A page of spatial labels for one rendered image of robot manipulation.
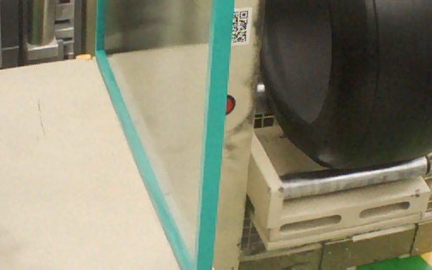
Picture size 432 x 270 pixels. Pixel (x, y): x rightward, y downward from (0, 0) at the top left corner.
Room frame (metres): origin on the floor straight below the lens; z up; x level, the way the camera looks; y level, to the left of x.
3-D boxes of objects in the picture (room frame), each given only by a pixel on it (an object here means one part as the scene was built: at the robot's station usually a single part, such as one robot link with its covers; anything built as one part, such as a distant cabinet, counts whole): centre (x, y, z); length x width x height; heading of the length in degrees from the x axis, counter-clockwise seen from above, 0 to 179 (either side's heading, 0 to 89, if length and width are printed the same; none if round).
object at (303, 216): (1.60, -0.27, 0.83); 0.36 x 0.09 x 0.06; 110
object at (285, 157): (1.73, -0.22, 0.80); 0.37 x 0.36 x 0.02; 20
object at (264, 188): (1.67, -0.06, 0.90); 0.40 x 0.03 x 0.10; 20
